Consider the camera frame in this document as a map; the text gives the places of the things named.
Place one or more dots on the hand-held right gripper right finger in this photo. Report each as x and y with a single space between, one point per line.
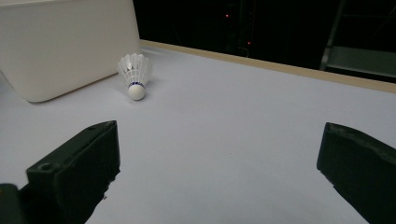
361 168

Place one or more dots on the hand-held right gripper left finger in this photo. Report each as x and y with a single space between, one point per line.
81 174

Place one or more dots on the white shuttlecock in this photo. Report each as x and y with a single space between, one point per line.
135 76

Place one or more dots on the white plastic box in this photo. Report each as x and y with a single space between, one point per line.
62 46

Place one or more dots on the metal stand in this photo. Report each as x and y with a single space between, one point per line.
358 56

